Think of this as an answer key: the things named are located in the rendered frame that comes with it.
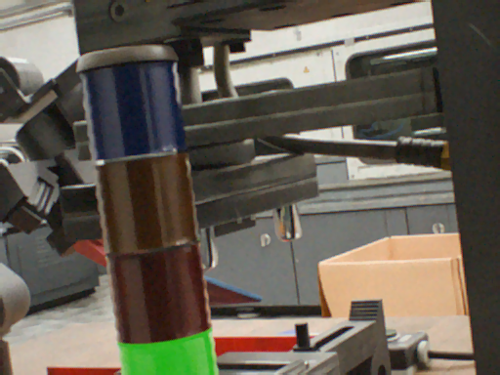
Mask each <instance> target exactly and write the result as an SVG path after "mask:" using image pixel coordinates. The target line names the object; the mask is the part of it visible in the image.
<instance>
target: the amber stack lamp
mask: <svg viewBox="0 0 500 375"><path fill-rule="evenodd" d="M188 157H189V152H188V153H182V154H176V155H163V156H157V157H152V158H141V159H134V160H129V161H124V162H112V163H106V164H102V165H92V167H93V171H94V172H95V175H94V182H95V184H96V197H97V199H98V200H99V205H98V210H99V211H100V215H101V216H100V224H101V227H102V228H103V234H102V239H103V240H104V252H109V253H115V252H136V251H143V250H148V249H154V248H164V247H168V246H172V245H180V244H184V243H187V242H190V241H195V240H197V239H199V238H200V236H199V232H198V225H199V223H198V221H197V220H196V207H195V204H194V197H195V195H194V193H193V191H192V178H191V175H190V165H189V161H188Z"/></svg>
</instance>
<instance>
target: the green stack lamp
mask: <svg viewBox="0 0 500 375"><path fill-rule="evenodd" d="M213 330H214V329H213V328H210V329H209V330H207V331H204V332H202V333H200V334H198V335H192V336H190V337H187V338H182V339H178V340H174V341H169V342H159V343H152V344H142V345H128V344H122V343H119V342H117V347H118V349H119V351H120V352H119V359H120V363H121V369H120V372H121V374H122V375H219V369H218V367H217V355H216V353H215V352H214V348H215V342H214V338H213Z"/></svg>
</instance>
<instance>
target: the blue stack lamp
mask: <svg viewBox="0 0 500 375"><path fill-rule="evenodd" d="M176 67H177V63H176V62H148V63H141V64H133V65H120V66H116V67H111V68H101V69H97V70H93V71H90V72H84V73H82V74H80V75H79V78H80V80H81V82H82V86H81V91H82V95H83V97H84V99H83V106H84V108H85V110H86V117H85V119H86V123H87V125H88V129H87V135H88V136H89V140H90V142H89V150H90V151H91V152H92V160H91V162H96V161H102V160H107V159H113V158H124V157H131V156H136V155H148V154H154V153H158V152H165V151H176V150H181V149H187V148H188V146H187V144H186V135H187V134H186V131H185V128H184V125H185V120H184V118H183V104H182V103H181V100H180V96H181V91H180V89H179V75H178V73H177V72H176Z"/></svg>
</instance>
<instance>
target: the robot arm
mask: <svg viewBox="0 0 500 375"><path fill-rule="evenodd" d="M79 58H80V57H79ZM79 58H78V59H76V60H75V62H72V64H71V65H69V66H68V67H67V68H65V69H64V70H63V71H62V72H60V73H59V75H58V76H56V77H55V78H51V79H49V80H48V81H47V82H46V83H45V79H44V76H43V75H42V73H41V70H40V69H39V68H38V66H37V65H35V64H34V63H33V62H30V61H28V60H25V59H16V58H11V57H5V56H0V124H23V125H22V126H21V127H20V128H19V129H18V130H17V131H16V133H17V134H16V135H15V141H16V142H17V143H18V145H19V147H20V148H21V151H23V153H24V155H25V156H26V158H27V160H28V161H29V162H24V163H20V164H14V165H6V166H5V167H4V169H2V171H1V172H0V223H2V224H6V223H8V224H11V225H12V226H14V227H15V228H18V229H19V230H21V231H23V232H24V233H25V234H31V233H32V232H33V231H34V230H35V229H36V228H38V226H39V225H40V224H41V223H42V221H43V220H44V219H45V221H46V223H47V224H48V226H49V228H51V230H52V232H51V233H50V234H48V236H47V237H46V238H45V240H46V241H47V242H48V245H50V247H51V248H52V250H56V251H57V252H58V253H59V255H60V257H65V256H67V255H71V254H72V253H73V252H75V251H76V252H78V253H79V254H81V255H84V256H86V257H87V258H89V259H92V260H93V261H94V262H97V263H99V264H100V265H102V266H105V267H106V258H105V256H104V255H105V254H106V253H108V252H104V240H103V239H97V240H87V241H65V231H64V226H63V218H64V217H63V216H62V206H61V201H60V195H59V188H62V187H72V186H76V185H79V184H85V183H94V175H95V172H94V171H93V167H92V165H99V163H98V162H97V161H96V162H91V160H89V161H82V162H79V160H78V156H77V151H76V145H75V135H74V130H73V124H74V123H76V122H82V121H86V119H85V117H86V110H85V108H84V106H83V99H84V97H83V95H82V91H81V86H82V82H81V80H80V78H79V75H80V74H78V73H76V69H77V66H78V62H79ZM29 304H30V296H29V292H28V289H27V286H26V285H25V283H24V281H23V280H22V279H21V278H20V277H19V276H18V275H16V274H15V273H14V272H12V271H11V270H10V269H7V267H6V266H4V265H3V264H1V263H0V375H14V372H13V366H12V362H11V352H10V346H9V341H3V340H2V337H4V336H5V335H7V334H10V333H11V326H13V325H14V324H17V323H18V322H19V321H21V320H22V319H23V318H24V316H25V315H26V314H27V311H28V308H29Z"/></svg>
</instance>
